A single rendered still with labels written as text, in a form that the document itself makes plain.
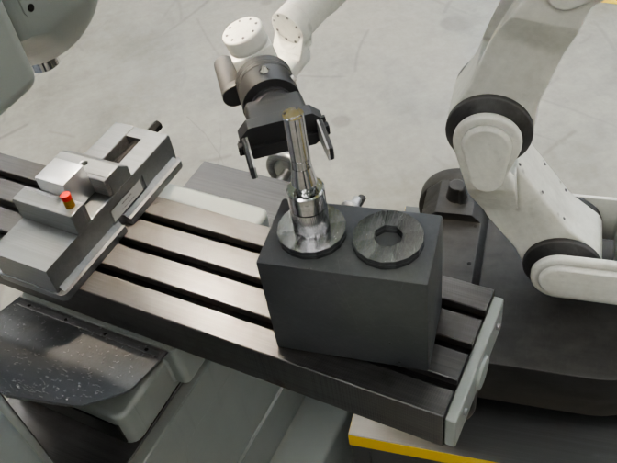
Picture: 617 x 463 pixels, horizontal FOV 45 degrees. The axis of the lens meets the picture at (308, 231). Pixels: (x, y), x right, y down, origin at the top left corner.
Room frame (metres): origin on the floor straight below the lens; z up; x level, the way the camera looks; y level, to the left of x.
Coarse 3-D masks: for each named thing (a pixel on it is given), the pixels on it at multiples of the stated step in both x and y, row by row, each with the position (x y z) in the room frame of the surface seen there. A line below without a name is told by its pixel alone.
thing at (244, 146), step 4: (244, 140) 0.81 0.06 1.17; (240, 144) 0.82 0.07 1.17; (244, 144) 0.81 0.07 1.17; (248, 144) 0.80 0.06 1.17; (240, 148) 0.81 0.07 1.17; (244, 148) 0.80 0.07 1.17; (248, 148) 0.80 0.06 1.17; (240, 152) 0.81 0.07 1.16; (244, 152) 0.80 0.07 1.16; (248, 152) 0.79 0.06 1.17; (248, 156) 0.78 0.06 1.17; (248, 160) 0.78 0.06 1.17; (252, 160) 0.77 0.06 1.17; (248, 164) 0.77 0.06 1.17; (252, 164) 0.77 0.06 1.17; (252, 168) 0.76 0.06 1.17; (252, 172) 0.76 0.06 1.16; (256, 172) 0.76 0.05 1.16; (252, 176) 0.76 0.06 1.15; (256, 176) 0.76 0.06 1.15
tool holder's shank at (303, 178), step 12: (288, 108) 0.69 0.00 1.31; (300, 108) 0.68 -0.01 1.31; (288, 120) 0.67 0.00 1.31; (300, 120) 0.67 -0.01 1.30; (288, 132) 0.67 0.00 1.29; (300, 132) 0.67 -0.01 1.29; (288, 144) 0.67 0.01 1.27; (300, 144) 0.67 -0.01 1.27; (300, 156) 0.66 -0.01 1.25; (300, 168) 0.66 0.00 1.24; (312, 168) 0.67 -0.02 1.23; (300, 180) 0.66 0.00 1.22; (312, 180) 0.67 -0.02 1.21; (300, 192) 0.67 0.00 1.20
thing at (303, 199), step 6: (318, 180) 0.68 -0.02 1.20; (288, 186) 0.68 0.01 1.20; (318, 186) 0.67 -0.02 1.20; (324, 186) 0.67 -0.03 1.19; (288, 192) 0.67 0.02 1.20; (294, 192) 0.67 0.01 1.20; (312, 192) 0.67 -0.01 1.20; (318, 192) 0.66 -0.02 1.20; (324, 192) 0.67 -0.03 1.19; (288, 198) 0.67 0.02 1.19; (294, 198) 0.66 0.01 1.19; (300, 198) 0.66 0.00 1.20; (306, 198) 0.66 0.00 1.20; (312, 198) 0.66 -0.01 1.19; (318, 198) 0.66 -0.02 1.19; (294, 204) 0.66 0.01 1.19; (300, 204) 0.66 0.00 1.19; (306, 204) 0.65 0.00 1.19; (312, 204) 0.65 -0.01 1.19
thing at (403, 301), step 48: (288, 240) 0.66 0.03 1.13; (336, 240) 0.65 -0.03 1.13; (384, 240) 0.64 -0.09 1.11; (432, 240) 0.63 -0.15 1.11; (288, 288) 0.63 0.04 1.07; (336, 288) 0.60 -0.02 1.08; (384, 288) 0.58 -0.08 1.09; (432, 288) 0.59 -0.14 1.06; (288, 336) 0.64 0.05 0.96; (336, 336) 0.61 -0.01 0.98; (384, 336) 0.58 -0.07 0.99; (432, 336) 0.59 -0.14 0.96
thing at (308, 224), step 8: (288, 200) 0.67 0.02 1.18; (320, 200) 0.66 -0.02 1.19; (296, 208) 0.66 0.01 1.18; (304, 208) 0.65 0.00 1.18; (312, 208) 0.65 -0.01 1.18; (320, 208) 0.66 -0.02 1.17; (296, 216) 0.66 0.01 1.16; (304, 216) 0.65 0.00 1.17; (312, 216) 0.65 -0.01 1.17; (320, 216) 0.66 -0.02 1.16; (328, 216) 0.67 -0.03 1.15; (296, 224) 0.66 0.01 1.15; (304, 224) 0.66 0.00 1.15; (312, 224) 0.65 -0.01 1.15; (320, 224) 0.66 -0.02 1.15; (328, 224) 0.67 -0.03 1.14; (296, 232) 0.67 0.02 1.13; (304, 232) 0.66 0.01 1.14; (312, 232) 0.65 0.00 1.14; (320, 232) 0.66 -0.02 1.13
